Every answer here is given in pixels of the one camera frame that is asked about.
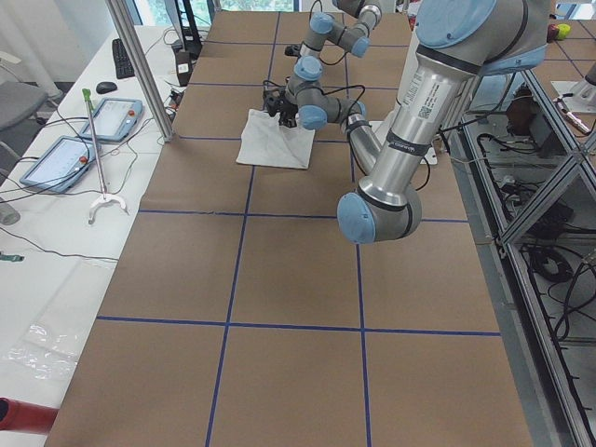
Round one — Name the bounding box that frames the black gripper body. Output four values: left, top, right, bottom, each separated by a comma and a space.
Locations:
274, 90, 298, 129

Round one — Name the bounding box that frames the grey t-shirt with cartoon print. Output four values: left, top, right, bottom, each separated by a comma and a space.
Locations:
236, 109, 315, 169

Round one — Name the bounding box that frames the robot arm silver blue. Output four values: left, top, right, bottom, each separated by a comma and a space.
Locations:
284, 1, 549, 244
284, 0, 383, 58

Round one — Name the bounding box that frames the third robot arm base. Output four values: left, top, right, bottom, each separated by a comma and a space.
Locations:
551, 65, 595, 134

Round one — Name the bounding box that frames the black monitor stand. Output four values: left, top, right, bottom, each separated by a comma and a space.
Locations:
169, 1, 203, 87

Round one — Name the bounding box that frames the black keyboard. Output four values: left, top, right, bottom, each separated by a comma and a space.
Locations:
112, 38, 135, 79

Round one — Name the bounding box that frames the upper teach pendant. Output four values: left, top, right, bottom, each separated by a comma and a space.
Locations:
89, 97, 143, 143

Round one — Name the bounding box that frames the teach pendant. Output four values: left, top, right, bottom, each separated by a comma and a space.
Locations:
20, 136, 95, 194
89, 97, 143, 143

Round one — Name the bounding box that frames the black computer mouse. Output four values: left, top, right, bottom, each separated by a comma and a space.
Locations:
95, 81, 117, 95

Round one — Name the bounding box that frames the metal reacher grabber tool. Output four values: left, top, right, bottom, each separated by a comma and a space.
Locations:
82, 88, 129, 225

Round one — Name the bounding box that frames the lower teach pendant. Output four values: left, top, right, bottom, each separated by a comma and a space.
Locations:
20, 136, 95, 194

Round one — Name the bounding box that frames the grey office chair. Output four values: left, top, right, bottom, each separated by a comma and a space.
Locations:
1, 51, 62, 134

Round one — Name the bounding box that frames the clear plastic sheet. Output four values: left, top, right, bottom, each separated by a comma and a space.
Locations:
1, 323, 84, 381

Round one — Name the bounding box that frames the red fire extinguisher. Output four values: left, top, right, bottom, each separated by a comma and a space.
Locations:
1, 398, 59, 435

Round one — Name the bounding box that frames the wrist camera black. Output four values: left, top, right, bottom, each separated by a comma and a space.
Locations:
284, 44, 302, 59
262, 79, 285, 117

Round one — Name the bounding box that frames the aluminium frame post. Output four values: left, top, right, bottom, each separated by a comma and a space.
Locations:
105, 0, 174, 142

